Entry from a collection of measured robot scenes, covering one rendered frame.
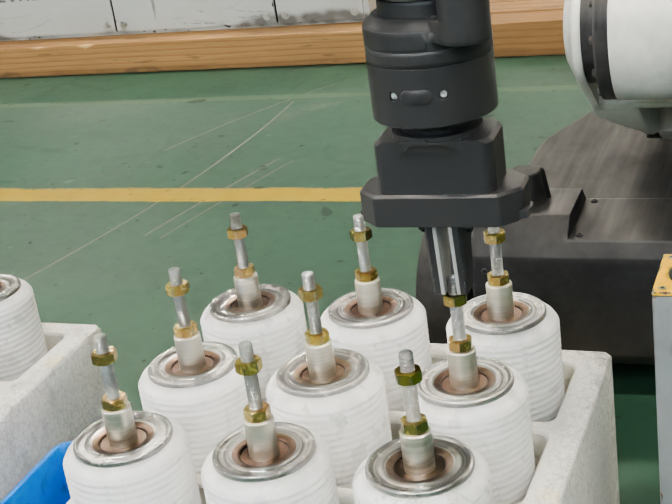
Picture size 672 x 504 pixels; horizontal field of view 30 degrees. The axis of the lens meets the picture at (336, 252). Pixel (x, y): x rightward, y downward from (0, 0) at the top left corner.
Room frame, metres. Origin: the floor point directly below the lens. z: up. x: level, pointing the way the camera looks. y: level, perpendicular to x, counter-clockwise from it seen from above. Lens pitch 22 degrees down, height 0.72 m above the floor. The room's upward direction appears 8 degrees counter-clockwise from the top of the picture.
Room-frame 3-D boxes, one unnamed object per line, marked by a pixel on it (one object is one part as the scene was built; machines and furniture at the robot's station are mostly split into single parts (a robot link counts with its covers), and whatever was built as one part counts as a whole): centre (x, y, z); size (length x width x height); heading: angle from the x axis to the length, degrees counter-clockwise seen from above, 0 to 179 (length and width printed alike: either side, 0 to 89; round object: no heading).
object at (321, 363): (0.90, 0.02, 0.26); 0.02 x 0.02 x 0.03
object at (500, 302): (0.96, -0.13, 0.26); 0.02 x 0.02 x 0.03
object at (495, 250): (0.96, -0.13, 0.30); 0.01 x 0.01 x 0.08
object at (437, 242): (0.85, -0.07, 0.36); 0.03 x 0.02 x 0.06; 159
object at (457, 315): (0.85, -0.08, 0.30); 0.01 x 0.01 x 0.08
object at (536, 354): (0.96, -0.13, 0.16); 0.10 x 0.10 x 0.18
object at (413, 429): (0.74, -0.04, 0.29); 0.02 x 0.02 x 0.01; 5
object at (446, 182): (0.85, -0.08, 0.45); 0.13 x 0.10 x 0.12; 69
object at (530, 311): (0.96, -0.13, 0.25); 0.08 x 0.08 x 0.01
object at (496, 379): (0.85, -0.08, 0.25); 0.08 x 0.08 x 0.01
